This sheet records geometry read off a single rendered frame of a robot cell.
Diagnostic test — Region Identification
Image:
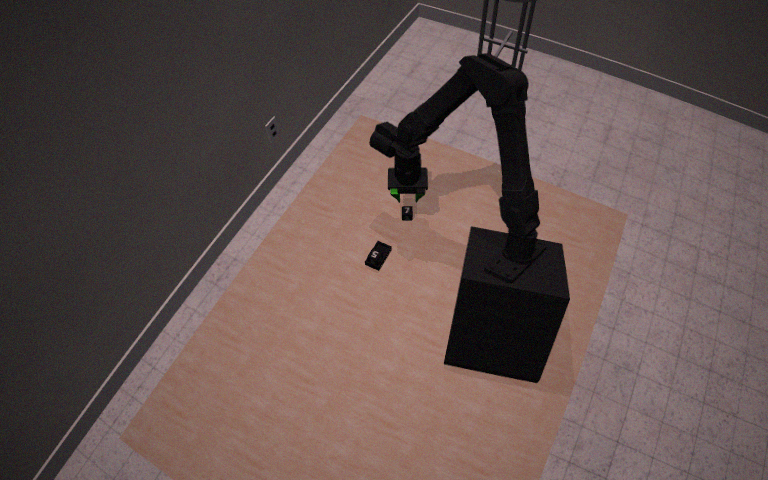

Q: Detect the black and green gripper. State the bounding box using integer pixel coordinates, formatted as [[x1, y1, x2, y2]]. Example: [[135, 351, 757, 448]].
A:
[[388, 165, 428, 203]]

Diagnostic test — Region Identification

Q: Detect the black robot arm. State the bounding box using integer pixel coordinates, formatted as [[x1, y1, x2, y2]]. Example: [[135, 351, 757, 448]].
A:
[[370, 53, 547, 284]]

